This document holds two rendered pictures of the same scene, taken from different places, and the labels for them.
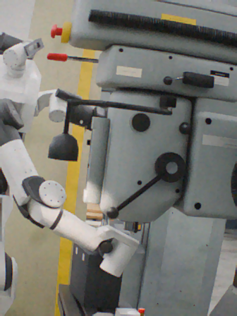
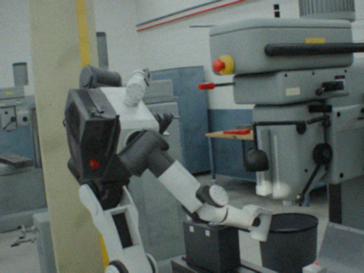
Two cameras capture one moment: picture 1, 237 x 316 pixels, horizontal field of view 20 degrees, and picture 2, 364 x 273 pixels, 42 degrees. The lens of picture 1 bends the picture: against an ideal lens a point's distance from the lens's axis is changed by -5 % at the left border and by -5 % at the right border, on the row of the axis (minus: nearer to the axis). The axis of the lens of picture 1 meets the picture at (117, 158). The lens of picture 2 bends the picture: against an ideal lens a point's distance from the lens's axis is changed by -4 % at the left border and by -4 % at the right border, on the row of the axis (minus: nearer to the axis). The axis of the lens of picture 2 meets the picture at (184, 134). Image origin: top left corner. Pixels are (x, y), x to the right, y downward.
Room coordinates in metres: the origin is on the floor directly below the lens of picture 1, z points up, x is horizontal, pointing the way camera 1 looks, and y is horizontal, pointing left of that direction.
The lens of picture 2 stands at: (0.35, 0.89, 1.72)
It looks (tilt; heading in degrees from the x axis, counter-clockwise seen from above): 6 degrees down; 337
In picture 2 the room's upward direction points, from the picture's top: 5 degrees counter-clockwise
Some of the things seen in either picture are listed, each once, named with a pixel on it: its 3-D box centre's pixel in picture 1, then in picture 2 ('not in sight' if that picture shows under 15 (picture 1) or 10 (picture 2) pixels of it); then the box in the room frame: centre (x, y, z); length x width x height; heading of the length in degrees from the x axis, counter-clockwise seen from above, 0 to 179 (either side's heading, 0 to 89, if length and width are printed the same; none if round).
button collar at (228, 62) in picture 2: (65, 32); (225, 65); (1.68, 0.17, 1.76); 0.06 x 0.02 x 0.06; 9
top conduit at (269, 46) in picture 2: (180, 29); (320, 48); (1.57, -0.11, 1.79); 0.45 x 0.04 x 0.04; 99
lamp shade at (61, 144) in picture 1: (63, 146); (256, 159); (1.61, 0.13, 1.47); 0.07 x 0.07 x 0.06
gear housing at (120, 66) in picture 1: (167, 75); (292, 85); (1.72, -0.10, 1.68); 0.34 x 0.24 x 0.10; 99
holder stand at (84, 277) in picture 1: (95, 273); (211, 242); (2.19, 0.03, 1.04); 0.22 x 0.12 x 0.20; 16
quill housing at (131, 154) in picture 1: (143, 155); (288, 149); (1.71, -0.06, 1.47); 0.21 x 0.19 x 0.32; 9
